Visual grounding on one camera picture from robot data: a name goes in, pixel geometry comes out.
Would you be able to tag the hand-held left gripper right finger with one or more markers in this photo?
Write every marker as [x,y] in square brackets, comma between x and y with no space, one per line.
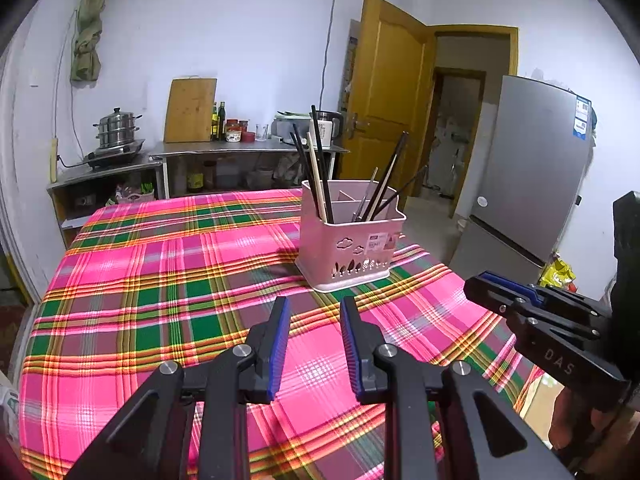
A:
[350,350]

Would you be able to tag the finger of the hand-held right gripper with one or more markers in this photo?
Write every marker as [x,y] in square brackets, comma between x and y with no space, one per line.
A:
[515,287]
[495,297]

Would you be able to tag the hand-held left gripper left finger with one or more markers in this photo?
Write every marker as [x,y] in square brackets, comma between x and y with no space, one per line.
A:
[280,345]

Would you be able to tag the pink plastic utensil holder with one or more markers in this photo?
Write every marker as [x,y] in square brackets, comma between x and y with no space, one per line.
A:
[345,255]

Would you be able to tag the thin grey metal chopstick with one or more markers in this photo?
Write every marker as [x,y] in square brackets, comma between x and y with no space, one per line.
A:
[364,195]

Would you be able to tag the cream wooden chopstick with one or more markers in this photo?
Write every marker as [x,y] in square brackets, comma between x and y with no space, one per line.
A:
[317,175]
[380,192]

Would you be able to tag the person's right hand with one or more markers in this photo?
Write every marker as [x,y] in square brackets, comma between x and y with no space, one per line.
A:
[570,425]

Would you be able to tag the yellow bag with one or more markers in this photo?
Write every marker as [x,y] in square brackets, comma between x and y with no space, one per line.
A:
[557,274]

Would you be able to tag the silver refrigerator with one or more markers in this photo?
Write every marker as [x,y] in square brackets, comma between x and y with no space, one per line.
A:
[530,160]

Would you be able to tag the pink green plaid tablecloth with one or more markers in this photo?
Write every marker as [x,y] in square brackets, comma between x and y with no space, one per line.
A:
[150,285]

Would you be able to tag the long steel counter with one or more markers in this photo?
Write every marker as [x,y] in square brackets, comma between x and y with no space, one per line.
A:
[225,147]

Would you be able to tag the pink basket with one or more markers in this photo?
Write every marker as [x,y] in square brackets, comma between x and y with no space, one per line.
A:
[135,196]

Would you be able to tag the red container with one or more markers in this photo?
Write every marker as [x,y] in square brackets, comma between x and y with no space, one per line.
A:
[248,137]

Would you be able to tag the clear drinking glass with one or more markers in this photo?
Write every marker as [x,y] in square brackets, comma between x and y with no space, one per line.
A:
[260,133]

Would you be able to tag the white red jar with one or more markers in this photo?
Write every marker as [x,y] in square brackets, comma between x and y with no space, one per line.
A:
[233,136]

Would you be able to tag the grey kitchen appliance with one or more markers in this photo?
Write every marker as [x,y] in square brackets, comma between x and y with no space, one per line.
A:
[285,127]

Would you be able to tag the white electric kettle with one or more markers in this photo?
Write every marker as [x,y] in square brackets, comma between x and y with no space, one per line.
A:
[327,130]

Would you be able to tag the dark oil bottle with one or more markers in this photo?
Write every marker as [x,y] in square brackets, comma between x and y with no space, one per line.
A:
[214,125]
[221,125]

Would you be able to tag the yellow wooden door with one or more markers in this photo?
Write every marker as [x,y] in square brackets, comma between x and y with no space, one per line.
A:
[385,90]

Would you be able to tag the wooden cutting board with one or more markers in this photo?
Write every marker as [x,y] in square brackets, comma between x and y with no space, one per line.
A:
[190,110]

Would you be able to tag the induction cooker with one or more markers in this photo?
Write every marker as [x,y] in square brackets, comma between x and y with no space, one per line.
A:
[112,155]

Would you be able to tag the steel steamer pot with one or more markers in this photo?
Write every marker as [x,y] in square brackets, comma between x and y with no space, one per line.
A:
[117,127]

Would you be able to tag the beige power strip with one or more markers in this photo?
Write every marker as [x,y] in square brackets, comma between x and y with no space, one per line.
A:
[54,160]

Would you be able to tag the green curtain cloth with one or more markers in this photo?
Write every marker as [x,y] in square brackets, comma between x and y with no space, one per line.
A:
[90,25]

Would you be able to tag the yellow wooden door frame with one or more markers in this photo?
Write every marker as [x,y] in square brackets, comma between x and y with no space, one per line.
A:
[475,30]

